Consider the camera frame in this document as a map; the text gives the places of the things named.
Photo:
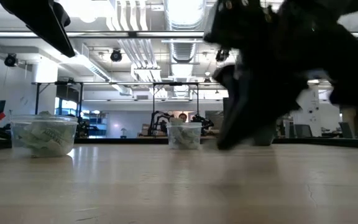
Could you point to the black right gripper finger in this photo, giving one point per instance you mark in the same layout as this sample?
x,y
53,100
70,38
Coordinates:
x,y
259,105
228,81

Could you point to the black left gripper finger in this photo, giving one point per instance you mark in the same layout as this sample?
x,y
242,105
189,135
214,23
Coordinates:
x,y
42,21

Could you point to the green white sweetener packet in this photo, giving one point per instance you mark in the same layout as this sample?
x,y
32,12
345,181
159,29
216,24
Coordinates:
x,y
25,137
176,121
44,114
53,134
183,135
47,150

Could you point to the black background robot arm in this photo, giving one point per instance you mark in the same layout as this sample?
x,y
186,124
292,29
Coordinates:
x,y
202,120
158,119

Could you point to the black track spotlight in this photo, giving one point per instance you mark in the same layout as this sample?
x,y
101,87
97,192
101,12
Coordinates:
x,y
10,59
116,55
222,55

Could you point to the brown round cup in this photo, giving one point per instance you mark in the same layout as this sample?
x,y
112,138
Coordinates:
x,y
264,137

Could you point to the grey office chair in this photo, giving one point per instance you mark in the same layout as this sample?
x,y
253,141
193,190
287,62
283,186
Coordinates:
x,y
346,129
303,130

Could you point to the person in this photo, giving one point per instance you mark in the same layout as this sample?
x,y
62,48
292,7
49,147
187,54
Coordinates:
x,y
182,117

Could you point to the clear plastic container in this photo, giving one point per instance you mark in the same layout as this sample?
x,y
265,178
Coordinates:
x,y
199,140
74,137

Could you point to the long horizontal rig beam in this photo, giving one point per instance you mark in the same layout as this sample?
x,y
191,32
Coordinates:
x,y
135,34

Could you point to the blue shelf unit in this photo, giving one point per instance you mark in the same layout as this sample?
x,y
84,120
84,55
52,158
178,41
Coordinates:
x,y
95,124

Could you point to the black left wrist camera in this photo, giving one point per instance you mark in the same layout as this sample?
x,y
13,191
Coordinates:
x,y
62,14

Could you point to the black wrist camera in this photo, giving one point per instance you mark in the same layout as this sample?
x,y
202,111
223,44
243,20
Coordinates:
x,y
62,14
241,21

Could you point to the black background rig frame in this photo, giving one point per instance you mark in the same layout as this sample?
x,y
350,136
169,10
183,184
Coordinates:
x,y
57,83
176,83

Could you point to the silver ventilation duct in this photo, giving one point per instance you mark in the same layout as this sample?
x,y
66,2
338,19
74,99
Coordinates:
x,y
183,46

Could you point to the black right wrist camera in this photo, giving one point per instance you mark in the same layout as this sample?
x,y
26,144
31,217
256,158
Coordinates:
x,y
241,21

